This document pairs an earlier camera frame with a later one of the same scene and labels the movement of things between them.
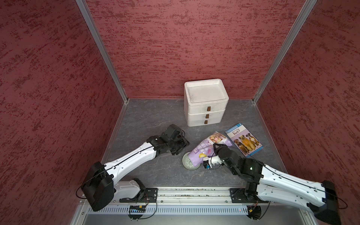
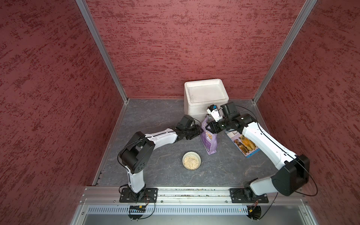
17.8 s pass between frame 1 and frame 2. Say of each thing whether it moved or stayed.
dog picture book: stayed
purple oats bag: moved
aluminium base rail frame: stayed
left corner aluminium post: stayed
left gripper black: moved
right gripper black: moved
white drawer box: stayed
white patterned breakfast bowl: stayed
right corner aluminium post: stayed
